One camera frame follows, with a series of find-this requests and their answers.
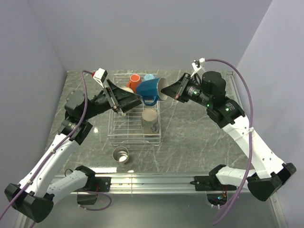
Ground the green interior floral mug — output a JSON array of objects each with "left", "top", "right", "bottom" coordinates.
[{"left": 120, "top": 86, "right": 133, "bottom": 117}]

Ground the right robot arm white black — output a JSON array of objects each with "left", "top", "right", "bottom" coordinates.
[{"left": 162, "top": 71, "right": 296, "bottom": 201}]

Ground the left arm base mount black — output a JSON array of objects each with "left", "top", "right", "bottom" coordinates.
[{"left": 76, "top": 177, "right": 112, "bottom": 208}]

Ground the white wire dish rack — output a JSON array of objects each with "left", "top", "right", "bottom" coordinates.
[{"left": 107, "top": 73, "right": 162, "bottom": 146}]

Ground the stainless steel cup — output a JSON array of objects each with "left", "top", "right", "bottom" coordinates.
[{"left": 112, "top": 146, "right": 130, "bottom": 167}]

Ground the light blue mug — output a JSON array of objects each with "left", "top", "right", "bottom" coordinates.
[{"left": 143, "top": 74, "right": 155, "bottom": 81}]

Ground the dark blue faceted mug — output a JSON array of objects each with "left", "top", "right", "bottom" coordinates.
[{"left": 136, "top": 77, "right": 169, "bottom": 106}]

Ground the beige patterned mug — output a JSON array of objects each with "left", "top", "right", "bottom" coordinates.
[{"left": 142, "top": 109, "right": 159, "bottom": 134}]

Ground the orange mug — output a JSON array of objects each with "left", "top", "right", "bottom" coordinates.
[{"left": 127, "top": 74, "right": 142, "bottom": 92}]

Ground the aluminium mounting rail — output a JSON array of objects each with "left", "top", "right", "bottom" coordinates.
[{"left": 14, "top": 172, "right": 285, "bottom": 228}]

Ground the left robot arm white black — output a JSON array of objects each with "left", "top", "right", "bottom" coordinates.
[{"left": 4, "top": 80, "right": 142, "bottom": 223}]

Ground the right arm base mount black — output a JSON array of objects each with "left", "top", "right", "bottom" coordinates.
[{"left": 190, "top": 176, "right": 237, "bottom": 208}]

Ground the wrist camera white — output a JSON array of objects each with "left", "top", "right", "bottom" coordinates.
[
  {"left": 93, "top": 68, "right": 108, "bottom": 88},
  {"left": 191, "top": 58, "right": 206, "bottom": 77}
]

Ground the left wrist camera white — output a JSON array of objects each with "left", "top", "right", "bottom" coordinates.
[{"left": 93, "top": 68, "right": 108, "bottom": 88}]

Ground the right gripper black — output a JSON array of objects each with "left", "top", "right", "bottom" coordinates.
[{"left": 161, "top": 73, "right": 212, "bottom": 107}]

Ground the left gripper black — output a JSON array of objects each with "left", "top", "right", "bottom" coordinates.
[{"left": 82, "top": 79, "right": 142, "bottom": 120}]

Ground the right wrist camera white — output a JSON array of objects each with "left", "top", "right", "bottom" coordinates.
[{"left": 191, "top": 58, "right": 206, "bottom": 77}]

